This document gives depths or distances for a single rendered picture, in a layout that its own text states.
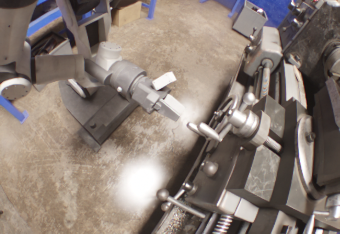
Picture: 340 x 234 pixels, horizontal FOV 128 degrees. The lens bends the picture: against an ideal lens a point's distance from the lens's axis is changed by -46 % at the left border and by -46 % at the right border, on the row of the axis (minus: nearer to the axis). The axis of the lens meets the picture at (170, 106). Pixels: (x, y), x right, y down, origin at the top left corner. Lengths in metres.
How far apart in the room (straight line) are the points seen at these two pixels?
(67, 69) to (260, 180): 0.51
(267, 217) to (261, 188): 0.11
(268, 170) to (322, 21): 0.80
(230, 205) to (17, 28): 0.53
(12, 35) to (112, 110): 0.91
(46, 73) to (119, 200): 0.96
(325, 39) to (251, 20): 2.09
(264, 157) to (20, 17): 0.51
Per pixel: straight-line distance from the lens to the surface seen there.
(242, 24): 2.97
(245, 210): 0.45
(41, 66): 0.38
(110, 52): 0.41
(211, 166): 0.39
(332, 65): 0.84
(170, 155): 1.19
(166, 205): 0.59
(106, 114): 1.07
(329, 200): 0.41
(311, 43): 0.98
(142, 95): 0.36
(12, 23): 0.24
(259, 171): 0.37
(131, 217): 1.17
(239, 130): 0.37
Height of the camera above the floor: 1.14
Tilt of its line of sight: 58 degrees down
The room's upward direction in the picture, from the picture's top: 24 degrees clockwise
